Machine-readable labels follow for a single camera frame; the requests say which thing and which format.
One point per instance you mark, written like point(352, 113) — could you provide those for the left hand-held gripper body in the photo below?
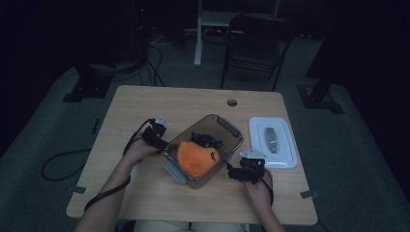
point(153, 133)

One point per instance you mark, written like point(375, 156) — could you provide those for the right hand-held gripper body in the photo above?
point(249, 169)

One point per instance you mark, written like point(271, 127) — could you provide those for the clear plastic container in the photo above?
point(230, 137)

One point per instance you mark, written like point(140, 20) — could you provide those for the orange plush toy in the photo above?
point(196, 159)

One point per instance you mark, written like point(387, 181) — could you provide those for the blue toy car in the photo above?
point(204, 140)

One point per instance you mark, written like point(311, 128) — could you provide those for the white container lid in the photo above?
point(283, 151)

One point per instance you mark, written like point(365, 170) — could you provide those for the person's left hand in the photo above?
point(138, 151)

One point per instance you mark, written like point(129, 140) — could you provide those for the person's right hand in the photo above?
point(259, 191)

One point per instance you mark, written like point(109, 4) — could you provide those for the small black floor strip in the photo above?
point(95, 126)

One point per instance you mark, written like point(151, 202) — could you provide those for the grey tape piece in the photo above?
point(79, 190)
point(308, 194)

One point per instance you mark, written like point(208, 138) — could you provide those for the black stand base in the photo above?
point(317, 100)
point(87, 87)

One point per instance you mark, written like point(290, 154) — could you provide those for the dark equipment tower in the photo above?
point(140, 32)

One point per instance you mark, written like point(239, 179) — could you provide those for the black folding chair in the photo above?
point(256, 48)

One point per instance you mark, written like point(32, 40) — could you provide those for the white desk frame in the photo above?
point(198, 38)

